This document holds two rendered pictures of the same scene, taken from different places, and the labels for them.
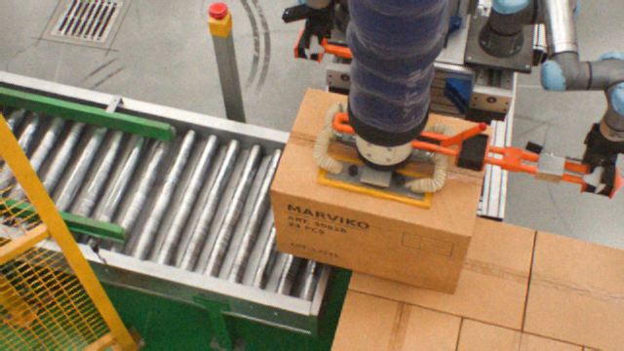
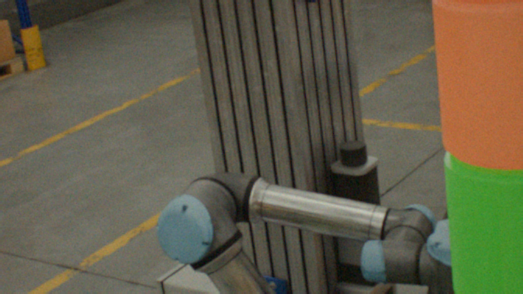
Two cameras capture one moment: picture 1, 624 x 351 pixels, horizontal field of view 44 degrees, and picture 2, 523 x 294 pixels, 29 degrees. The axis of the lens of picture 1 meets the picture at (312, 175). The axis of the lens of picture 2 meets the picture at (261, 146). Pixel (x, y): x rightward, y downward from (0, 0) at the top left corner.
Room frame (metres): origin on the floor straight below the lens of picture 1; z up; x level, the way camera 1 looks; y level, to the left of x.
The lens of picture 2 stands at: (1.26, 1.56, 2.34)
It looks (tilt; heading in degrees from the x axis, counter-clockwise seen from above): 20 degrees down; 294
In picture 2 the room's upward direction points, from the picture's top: 8 degrees counter-clockwise
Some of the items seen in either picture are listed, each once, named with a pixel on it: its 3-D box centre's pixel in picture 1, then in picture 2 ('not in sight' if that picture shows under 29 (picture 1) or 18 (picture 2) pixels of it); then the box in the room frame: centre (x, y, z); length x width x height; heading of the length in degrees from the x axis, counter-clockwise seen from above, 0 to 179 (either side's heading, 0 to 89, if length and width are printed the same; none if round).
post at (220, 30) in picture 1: (233, 102); not in sight; (1.99, 0.31, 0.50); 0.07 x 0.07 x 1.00; 73
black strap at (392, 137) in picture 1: (388, 106); not in sight; (1.31, -0.22, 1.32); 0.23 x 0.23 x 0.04
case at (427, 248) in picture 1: (380, 191); not in sight; (1.31, -0.22, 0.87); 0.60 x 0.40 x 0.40; 72
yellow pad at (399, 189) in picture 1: (376, 177); not in sight; (1.22, -0.19, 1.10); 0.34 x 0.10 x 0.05; 72
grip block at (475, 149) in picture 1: (472, 150); not in sight; (1.23, -0.45, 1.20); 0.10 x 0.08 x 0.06; 162
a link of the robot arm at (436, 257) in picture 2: not in sight; (448, 265); (1.64, -0.04, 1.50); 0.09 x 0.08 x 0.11; 179
